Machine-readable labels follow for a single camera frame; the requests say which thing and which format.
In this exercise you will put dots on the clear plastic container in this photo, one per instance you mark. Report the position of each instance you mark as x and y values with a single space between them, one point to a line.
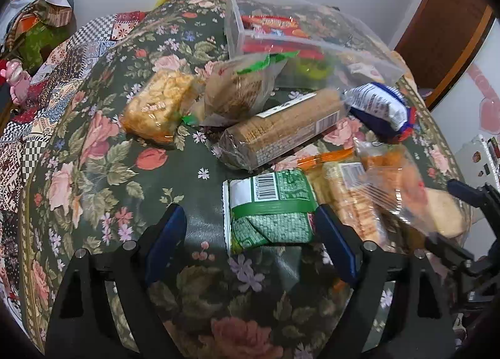
273 36

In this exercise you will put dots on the pile of clothes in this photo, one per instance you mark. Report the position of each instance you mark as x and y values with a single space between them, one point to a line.
35 11

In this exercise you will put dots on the long brown biscuit pack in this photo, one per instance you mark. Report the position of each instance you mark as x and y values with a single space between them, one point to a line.
281 128

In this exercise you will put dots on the pink toy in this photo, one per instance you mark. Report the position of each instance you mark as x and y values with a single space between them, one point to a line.
15 77

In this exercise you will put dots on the brown cracker bag green label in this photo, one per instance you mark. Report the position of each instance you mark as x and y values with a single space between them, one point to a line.
238 85

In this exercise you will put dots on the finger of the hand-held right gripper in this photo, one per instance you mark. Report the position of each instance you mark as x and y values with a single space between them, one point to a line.
463 192
447 251

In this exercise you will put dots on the red orange snack packet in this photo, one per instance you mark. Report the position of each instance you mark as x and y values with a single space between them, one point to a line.
269 23

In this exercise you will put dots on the pink sticker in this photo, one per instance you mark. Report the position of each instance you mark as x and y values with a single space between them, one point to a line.
486 93

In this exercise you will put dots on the orange snack stick packet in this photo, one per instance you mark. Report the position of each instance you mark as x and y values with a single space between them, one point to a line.
326 156

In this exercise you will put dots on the white fridge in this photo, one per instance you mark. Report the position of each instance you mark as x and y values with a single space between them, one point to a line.
474 124

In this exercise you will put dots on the brown wooden door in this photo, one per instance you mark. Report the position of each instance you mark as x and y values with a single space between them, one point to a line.
445 23

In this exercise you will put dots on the golden rice cracker pack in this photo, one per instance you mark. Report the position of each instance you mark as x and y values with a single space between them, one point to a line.
156 105

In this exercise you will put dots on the yellow cracker pack white label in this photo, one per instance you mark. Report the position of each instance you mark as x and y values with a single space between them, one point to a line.
351 199

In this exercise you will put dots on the pale cracker packet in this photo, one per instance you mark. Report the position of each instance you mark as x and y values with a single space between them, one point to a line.
445 210

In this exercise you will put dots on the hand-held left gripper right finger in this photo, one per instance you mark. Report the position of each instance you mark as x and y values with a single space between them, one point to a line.
336 245

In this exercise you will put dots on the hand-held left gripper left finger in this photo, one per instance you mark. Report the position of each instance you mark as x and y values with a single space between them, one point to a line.
168 242

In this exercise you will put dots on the green yellow snack packet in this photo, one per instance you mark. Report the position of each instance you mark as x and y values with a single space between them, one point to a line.
310 69

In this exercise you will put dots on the blue white snack packet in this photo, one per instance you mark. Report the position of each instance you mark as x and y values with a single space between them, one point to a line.
377 109

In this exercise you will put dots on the patchwork quilt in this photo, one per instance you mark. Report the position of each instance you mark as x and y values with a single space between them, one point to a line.
47 117

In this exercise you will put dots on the clear orange cracker packet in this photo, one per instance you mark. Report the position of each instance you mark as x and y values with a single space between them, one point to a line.
394 183

